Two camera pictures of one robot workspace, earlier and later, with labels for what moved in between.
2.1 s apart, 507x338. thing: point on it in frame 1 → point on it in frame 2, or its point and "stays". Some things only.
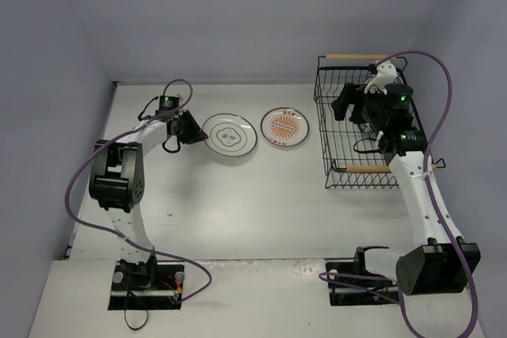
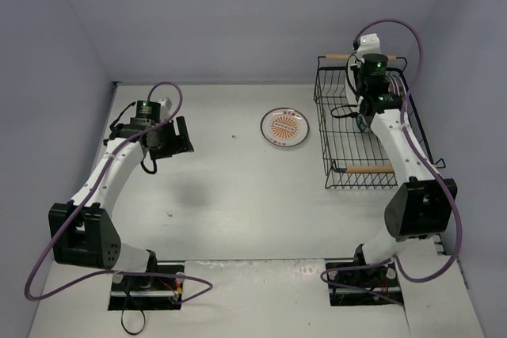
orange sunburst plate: (284, 127) stays
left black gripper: (186, 127) → (173, 138)
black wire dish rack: (356, 161) stays
